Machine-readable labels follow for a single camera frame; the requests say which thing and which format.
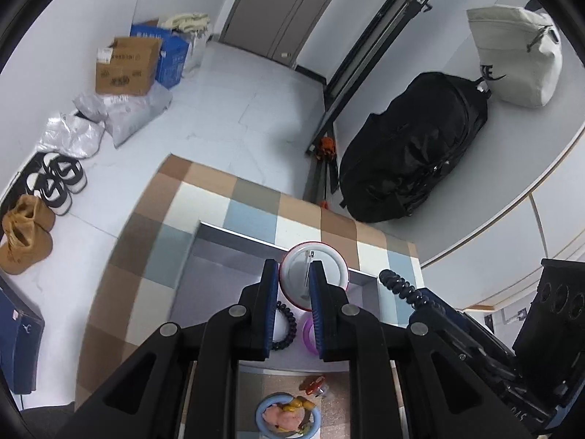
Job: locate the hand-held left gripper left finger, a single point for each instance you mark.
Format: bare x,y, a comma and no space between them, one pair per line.
270,311

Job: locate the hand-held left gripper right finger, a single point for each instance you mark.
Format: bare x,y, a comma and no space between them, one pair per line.
316,311

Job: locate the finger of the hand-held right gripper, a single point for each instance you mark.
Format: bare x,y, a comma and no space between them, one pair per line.
450,315

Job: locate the white back round pin badge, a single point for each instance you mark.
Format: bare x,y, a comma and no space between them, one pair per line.
292,274

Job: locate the silver cardboard box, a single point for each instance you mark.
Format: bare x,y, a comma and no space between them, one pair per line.
215,283

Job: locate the blue rim cartoon pin badge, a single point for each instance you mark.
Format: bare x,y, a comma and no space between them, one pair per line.
285,416

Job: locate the checkered tablecloth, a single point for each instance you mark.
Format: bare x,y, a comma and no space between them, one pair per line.
151,247

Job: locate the black backpack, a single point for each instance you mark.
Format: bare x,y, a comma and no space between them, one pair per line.
411,155

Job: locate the small orange tool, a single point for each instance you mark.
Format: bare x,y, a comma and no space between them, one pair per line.
327,146

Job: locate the grey parcel bag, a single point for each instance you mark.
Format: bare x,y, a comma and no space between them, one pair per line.
137,116
98,105

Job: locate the black and white sneaker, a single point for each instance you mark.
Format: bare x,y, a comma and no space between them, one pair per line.
50,194
68,173

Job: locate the dark grey cloth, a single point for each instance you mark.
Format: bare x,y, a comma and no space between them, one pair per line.
50,423

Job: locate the dark blue shoe box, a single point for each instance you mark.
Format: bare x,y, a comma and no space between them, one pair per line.
20,338

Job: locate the tan suede boot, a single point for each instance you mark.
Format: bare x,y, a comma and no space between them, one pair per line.
32,215
23,251

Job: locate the silver parcel bag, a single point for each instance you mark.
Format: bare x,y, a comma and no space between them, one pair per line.
68,135

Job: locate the beige canvas bag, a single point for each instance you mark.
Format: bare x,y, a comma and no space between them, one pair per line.
516,55

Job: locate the blue cardboard box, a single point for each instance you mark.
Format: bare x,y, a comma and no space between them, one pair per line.
173,59

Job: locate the white plastic bag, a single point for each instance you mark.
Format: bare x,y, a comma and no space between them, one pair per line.
197,50

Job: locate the black folding rack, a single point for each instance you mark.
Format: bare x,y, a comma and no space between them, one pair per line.
365,41

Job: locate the brown cardboard box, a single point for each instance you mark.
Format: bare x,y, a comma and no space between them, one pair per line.
125,66

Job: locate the beige folded cloth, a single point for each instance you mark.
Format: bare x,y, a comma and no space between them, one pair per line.
187,22

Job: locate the grey door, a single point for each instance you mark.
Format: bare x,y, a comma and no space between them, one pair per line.
274,9

